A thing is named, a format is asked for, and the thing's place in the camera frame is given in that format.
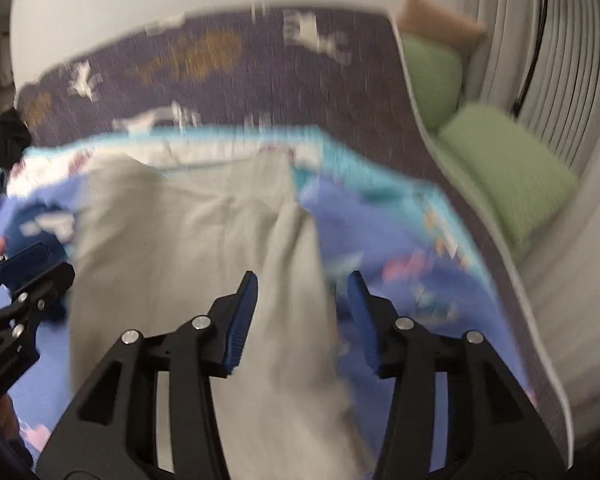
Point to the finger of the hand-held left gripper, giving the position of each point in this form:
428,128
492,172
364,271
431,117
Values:
50,282
25,261

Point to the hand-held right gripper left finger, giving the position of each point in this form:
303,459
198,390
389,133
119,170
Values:
240,320

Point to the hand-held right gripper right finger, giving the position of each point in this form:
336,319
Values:
362,320

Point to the beige t-shirt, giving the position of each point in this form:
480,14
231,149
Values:
205,230

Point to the blue printed bed sheet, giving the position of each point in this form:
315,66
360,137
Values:
390,220

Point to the black clothing pile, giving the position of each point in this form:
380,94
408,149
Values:
5,135

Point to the large green pillow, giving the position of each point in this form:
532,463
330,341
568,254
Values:
510,175

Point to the deer-printed dark mattress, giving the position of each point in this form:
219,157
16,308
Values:
280,80

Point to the small green pillow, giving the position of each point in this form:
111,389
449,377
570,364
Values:
432,80

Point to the tan pillow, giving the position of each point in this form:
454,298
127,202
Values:
435,20

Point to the white pleated curtain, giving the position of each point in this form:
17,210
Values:
580,85

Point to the black floor lamp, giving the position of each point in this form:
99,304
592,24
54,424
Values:
537,35

